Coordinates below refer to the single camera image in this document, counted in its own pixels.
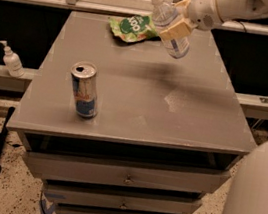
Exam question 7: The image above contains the white pump dispenser bottle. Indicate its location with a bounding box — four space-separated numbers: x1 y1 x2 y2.
0 40 24 78

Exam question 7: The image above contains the grey drawer cabinet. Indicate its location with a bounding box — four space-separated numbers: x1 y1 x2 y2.
0 0 268 214

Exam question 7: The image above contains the green chip bag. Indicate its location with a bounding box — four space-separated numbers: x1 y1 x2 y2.
108 15 158 43

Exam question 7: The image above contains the top grey drawer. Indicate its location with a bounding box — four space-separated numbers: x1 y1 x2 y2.
23 152 231 193

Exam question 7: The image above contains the clear blue plastic water bottle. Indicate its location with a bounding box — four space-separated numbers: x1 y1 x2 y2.
151 0 189 59

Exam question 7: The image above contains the middle grey drawer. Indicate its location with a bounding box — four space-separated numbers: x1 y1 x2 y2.
43 185 202 214

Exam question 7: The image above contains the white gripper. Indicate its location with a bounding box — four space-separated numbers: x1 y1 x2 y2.
159 0 231 41

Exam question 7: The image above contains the silver blue energy drink can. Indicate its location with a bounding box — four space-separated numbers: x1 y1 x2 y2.
71 61 98 119

